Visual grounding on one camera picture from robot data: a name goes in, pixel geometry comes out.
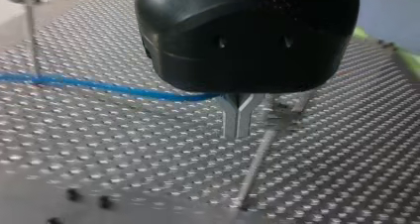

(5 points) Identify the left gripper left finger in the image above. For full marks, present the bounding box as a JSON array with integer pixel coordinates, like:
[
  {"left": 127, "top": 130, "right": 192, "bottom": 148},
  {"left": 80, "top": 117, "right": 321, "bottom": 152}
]
[{"left": 219, "top": 92, "right": 240, "bottom": 140}]

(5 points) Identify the blue cable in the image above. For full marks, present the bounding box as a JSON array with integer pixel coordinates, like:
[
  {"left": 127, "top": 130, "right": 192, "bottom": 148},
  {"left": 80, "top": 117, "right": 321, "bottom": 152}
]
[{"left": 0, "top": 72, "right": 220, "bottom": 103}]

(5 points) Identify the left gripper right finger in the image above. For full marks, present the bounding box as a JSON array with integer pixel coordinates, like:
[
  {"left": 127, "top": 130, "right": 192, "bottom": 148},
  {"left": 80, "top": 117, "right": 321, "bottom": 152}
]
[{"left": 236, "top": 92, "right": 266, "bottom": 140}]

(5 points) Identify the metal post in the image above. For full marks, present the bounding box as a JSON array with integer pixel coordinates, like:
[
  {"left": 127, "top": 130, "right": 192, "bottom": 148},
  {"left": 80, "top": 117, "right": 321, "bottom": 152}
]
[
  {"left": 236, "top": 92, "right": 314, "bottom": 210},
  {"left": 7, "top": 0, "right": 44, "bottom": 79}
]

